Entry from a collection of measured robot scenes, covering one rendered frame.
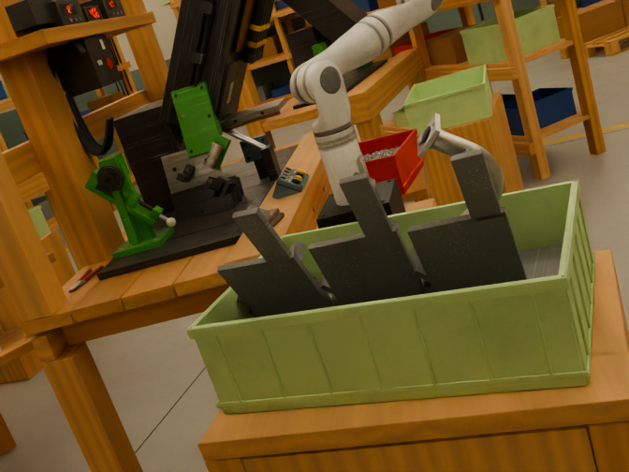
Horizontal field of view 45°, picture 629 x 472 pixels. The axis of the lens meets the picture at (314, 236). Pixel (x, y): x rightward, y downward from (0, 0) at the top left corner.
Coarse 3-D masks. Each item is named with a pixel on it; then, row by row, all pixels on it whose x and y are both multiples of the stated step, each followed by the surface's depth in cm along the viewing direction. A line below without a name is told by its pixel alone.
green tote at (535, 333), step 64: (512, 192) 142; (576, 192) 131; (576, 256) 118; (256, 320) 121; (320, 320) 117; (384, 320) 114; (448, 320) 110; (512, 320) 107; (576, 320) 105; (256, 384) 127; (320, 384) 122; (384, 384) 118; (448, 384) 114; (512, 384) 110; (576, 384) 107
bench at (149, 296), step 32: (192, 256) 201; (224, 256) 191; (64, 288) 210; (96, 288) 200; (128, 288) 192; (160, 288) 183; (192, 288) 182; (224, 288) 190; (32, 320) 191; (64, 320) 189; (96, 320) 197; (128, 320) 196; (160, 320) 195; (64, 352) 198; (64, 384) 196; (96, 384) 201; (96, 416) 198; (96, 448) 201; (128, 448) 208
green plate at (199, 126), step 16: (176, 96) 234; (192, 96) 234; (208, 96) 233; (176, 112) 235; (192, 112) 234; (208, 112) 233; (192, 128) 234; (208, 128) 233; (192, 144) 235; (208, 144) 234
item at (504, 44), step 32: (352, 0) 608; (384, 0) 565; (448, 0) 467; (480, 0) 438; (416, 32) 529; (448, 32) 539; (480, 32) 462; (512, 32) 435; (544, 32) 456; (576, 32) 450; (448, 64) 517; (480, 64) 473; (512, 64) 441; (576, 64) 456; (512, 96) 533; (544, 96) 496; (384, 128) 635; (512, 128) 471; (544, 128) 464; (544, 160) 457
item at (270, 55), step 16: (160, 0) 1127; (176, 0) 1113; (176, 16) 1122; (272, 16) 1073; (288, 16) 1116; (288, 32) 1124; (272, 48) 1104; (288, 48) 1094; (256, 64) 1107; (288, 64) 1097; (272, 96) 1152; (288, 96) 1111
